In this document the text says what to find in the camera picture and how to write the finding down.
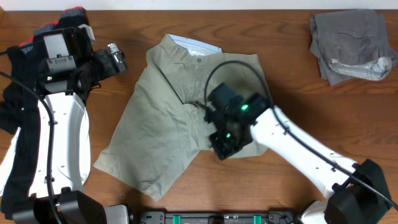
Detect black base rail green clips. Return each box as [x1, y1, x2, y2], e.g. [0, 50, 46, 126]
[138, 211, 297, 224]

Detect khaki shorts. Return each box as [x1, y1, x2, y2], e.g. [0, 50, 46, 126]
[95, 34, 264, 201]

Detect black garment with red-grey trim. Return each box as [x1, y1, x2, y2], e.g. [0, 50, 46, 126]
[1, 6, 89, 220]

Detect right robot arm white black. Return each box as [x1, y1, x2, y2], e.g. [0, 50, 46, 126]
[205, 92, 397, 223]

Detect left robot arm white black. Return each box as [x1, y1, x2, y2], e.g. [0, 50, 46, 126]
[11, 40, 130, 223]

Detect white garment under pile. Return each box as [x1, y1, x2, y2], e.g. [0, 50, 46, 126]
[0, 128, 21, 195]

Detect folded grey shorts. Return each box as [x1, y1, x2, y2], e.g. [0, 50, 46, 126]
[310, 9, 397, 86]

